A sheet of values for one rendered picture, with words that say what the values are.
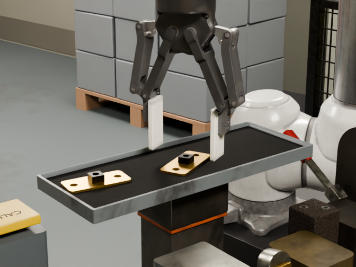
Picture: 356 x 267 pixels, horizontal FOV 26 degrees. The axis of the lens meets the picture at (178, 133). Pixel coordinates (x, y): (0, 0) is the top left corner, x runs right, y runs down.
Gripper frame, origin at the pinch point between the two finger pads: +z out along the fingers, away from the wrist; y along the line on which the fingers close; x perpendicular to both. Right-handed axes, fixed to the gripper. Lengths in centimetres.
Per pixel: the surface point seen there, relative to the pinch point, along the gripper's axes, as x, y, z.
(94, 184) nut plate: -12.3, -6.6, 3.9
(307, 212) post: 5.3, 15.7, 10.2
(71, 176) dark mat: -10.8, -11.1, 4.2
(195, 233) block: -2.0, 2.5, 13.2
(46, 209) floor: 186, -167, 121
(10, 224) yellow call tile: -25.5, -9.2, 4.4
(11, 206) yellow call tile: -22.0, -11.9, 4.2
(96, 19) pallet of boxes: 326, -228, 57
